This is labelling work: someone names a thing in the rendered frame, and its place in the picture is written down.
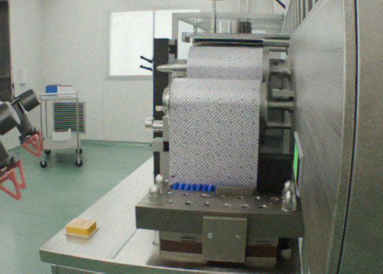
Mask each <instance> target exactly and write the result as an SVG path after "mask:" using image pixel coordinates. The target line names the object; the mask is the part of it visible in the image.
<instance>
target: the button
mask: <svg viewBox="0 0 383 274"><path fill-rule="evenodd" d="M65 228H66V233H67V234H78V235H82V236H89V235H90V234H91V233H92V232H93V231H94V230H95V229H96V221H88V220H85V219H73V220H72V221H71V222H70V223H68V224H67V225H66V226H65Z"/></svg>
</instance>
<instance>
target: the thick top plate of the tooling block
mask: <svg viewBox="0 0 383 274"><path fill-rule="evenodd" d="M160 194H161V196H162V201H163V203H162V204H160V205H150V204H148V203H147V202H148V193H147V194H146V195H145V196H144V197H143V198H142V199H141V200H140V201H139V202H138V203H137V204H136V205H135V225H136V228H138V229H145V230H155V231H164V232H182V233H191V234H202V228H203V217H204V216H205V215H208V216H210V215H218V216H228V217H248V225H247V236H251V237H258V236H260V237H277V238H281V237H285V238H291V237H293V238H304V229H305V227H304V218H303V215H302V213H303V212H302V206H301V199H300V197H298V195H297V194H295V200H296V208H297V210H296V211H293V212H289V211H283V210H282V201H283V200H284V199H282V198H281V195H282V194H279V193H272V194H268V193H253V194H252V195H227V194H216V191H199V190H195V191H188V190H185V189H167V192H165V193H160Z"/></svg>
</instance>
